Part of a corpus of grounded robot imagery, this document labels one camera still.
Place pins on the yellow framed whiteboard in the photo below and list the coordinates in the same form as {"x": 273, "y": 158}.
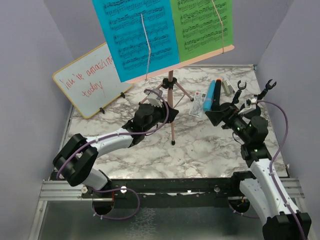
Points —
{"x": 91, "y": 82}

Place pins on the grey eraser block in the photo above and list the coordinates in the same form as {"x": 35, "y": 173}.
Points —
{"x": 227, "y": 88}

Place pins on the green sheet music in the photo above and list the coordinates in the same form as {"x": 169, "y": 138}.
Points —
{"x": 202, "y": 26}

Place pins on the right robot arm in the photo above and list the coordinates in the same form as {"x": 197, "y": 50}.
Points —
{"x": 280, "y": 217}

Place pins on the pink music stand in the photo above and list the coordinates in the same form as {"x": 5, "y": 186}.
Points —
{"x": 171, "y": 100}

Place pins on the black mic stand front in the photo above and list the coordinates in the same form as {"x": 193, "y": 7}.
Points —
{"x": 268, "y": 86}

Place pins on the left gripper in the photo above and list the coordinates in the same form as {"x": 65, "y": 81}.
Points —
{"x": 163, "y": 111}

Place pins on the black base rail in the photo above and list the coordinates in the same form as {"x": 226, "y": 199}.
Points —
{"x": 170, "y": 192}

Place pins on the blue sheet music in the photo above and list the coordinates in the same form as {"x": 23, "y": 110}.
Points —
{"x": 140, "y": 35}

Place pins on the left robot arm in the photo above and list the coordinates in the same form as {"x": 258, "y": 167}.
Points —
{"x": 75, "y": 160}

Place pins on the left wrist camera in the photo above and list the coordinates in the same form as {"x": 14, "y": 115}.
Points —
{"x": 154, "y": 97}

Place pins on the black microphone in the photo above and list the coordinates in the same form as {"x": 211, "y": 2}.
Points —
{"x": 216, "y": 95}

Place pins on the white remote packet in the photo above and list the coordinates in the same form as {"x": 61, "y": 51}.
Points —
{"x": 197, "y": 106}

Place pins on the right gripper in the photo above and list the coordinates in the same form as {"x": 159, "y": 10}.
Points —
{"x": 217, "y": 117}

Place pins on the blue toy microphone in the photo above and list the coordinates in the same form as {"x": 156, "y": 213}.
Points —
{"x": 209, "y": 97}

